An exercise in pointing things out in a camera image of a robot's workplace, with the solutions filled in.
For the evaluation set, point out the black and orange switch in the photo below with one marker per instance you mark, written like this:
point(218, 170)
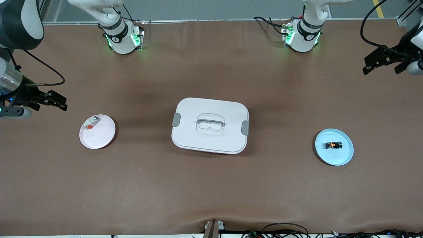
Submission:
point(333, 145)

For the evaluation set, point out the brown camera mount bracket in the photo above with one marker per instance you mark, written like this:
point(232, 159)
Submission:
point(213, 229)

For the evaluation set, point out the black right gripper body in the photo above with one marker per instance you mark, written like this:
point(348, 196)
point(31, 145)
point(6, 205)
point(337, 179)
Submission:
point(23, 94)

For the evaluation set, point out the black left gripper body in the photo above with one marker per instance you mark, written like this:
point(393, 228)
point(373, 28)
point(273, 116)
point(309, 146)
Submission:
point(399, 53)

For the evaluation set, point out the aluminium table edge rail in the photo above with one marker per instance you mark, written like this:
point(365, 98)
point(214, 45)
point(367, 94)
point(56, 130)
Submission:
point(214, 21)

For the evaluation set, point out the pink round plate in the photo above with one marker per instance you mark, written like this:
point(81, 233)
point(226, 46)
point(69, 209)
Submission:
point(97, 141)

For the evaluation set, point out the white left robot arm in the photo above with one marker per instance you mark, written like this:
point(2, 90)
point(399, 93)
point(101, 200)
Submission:
point(302, 39)

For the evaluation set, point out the small white orange toy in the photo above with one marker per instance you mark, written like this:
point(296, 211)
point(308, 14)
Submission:
point(91, 123)

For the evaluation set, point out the light blue round plate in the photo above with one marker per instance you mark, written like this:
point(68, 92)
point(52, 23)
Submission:
point(333, 157)

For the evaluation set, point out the white lidded storage box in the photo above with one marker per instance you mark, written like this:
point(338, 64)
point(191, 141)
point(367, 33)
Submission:
point(211, 138)

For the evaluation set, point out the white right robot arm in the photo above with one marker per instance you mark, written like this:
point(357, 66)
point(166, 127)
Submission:
point(120, 39)

